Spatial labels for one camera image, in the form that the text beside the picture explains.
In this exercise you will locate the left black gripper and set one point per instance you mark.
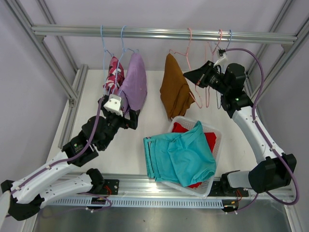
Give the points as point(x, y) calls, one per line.
point(125, 123)

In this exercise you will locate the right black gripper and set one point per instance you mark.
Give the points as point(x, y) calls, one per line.
point(197, 76)

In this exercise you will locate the red trousers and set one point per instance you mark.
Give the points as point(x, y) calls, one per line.
point(191, 156)

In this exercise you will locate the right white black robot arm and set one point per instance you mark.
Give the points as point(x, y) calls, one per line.
point(272, 162)

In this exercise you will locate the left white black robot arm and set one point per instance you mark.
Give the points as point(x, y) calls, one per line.
point(24, 198)

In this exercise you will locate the pink floral trousers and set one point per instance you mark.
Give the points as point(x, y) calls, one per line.
point(111, 73)

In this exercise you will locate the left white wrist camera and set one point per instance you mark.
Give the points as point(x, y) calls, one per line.
point(114, 105)

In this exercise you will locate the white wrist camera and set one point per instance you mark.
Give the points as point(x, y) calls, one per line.
point(221, 57)
point(114, 105)

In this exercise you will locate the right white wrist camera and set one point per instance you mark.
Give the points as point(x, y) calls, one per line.
point(221, 57)

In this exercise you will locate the aluminium frame left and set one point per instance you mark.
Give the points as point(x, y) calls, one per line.
point(74, 91)

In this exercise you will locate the aluminium frame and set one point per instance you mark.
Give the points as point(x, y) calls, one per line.
point(74, 91)
point(292, 18)

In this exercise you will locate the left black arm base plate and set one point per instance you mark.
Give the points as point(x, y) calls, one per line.
point(110, 187)

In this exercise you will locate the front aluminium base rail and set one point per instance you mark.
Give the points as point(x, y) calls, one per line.
point(140, 186)

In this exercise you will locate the blue wire hanger lilac trousers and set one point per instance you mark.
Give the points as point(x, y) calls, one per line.
point(120, 60)

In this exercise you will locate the blue wire hanger floral trousers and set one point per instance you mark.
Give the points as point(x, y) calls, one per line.
point(106, 52)

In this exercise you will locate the aluminium frame right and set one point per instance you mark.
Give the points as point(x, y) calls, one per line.
point(292, 18)

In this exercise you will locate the aluminium hanging rail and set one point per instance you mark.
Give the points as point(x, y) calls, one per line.
point(166, 34)

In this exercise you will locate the white slotted cable duct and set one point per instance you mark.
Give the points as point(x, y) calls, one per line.
point(140, 202)

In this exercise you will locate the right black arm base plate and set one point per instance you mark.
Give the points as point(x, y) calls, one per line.
point(217, 190)

